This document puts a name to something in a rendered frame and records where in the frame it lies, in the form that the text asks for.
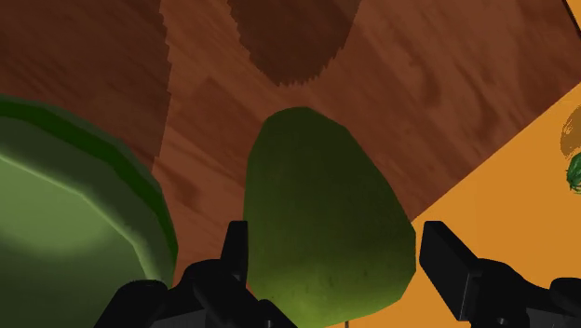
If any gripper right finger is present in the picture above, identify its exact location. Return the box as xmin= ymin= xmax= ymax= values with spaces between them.
xmin=418 ymin=220 xmax=581 ymax=328

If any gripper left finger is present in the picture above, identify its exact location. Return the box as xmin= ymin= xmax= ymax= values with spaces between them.
xmin=93 ymin=220 xmax=299 ymax=328

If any dark green avocado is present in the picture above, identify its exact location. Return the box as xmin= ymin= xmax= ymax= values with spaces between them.
xmin=243 ymin=106 xmax=417 ymax=328

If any small green leafy thing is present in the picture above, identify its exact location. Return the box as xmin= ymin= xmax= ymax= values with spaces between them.
xmin=565 ymin=152 xmax=581 ymax=196

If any green bowl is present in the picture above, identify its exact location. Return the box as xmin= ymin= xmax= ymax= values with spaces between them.
xmin=0 ymin=93 xmax=179 ymax=328

